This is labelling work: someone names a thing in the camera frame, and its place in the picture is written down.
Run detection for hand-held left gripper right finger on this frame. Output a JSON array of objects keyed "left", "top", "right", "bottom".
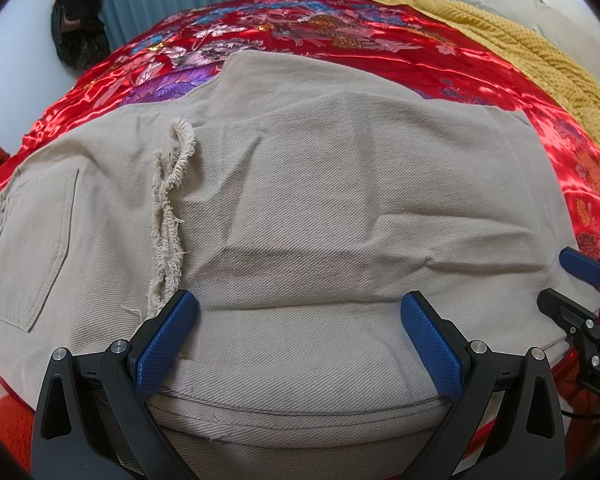
[{"left": 401, "top": 290, "right": 566, "bottom": 480}]

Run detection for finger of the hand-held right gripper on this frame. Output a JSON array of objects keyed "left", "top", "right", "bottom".
[
  {"left": 536, "top": 287, "right": 600, "bottom": 343},
  {"left": 558, "top": 248, "right": 600, "bottom": 292}
]

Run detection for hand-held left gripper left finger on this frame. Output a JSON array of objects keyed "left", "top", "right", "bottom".
[{"left": 31, "top": 289, "right": 200, "bottom": 480}]

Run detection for beige pants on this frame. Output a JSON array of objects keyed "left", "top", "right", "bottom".
[{"left": 0, "top": 49, "right": 600, "bottom": 471}]

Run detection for yellow knitted blanket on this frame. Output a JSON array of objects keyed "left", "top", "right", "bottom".
[{"left": 367, "top": 0, "right": 600, "bottom": 158}]

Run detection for red floral satin quilt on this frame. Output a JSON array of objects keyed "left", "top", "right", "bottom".
[{"left": 0, "top": 0, "right": 600, "bottom": 376}]

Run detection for black hanging clothes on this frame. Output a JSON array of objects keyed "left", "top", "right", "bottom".
[{"left": 50, "top": 0, "right": 112, "bottom": 71}]

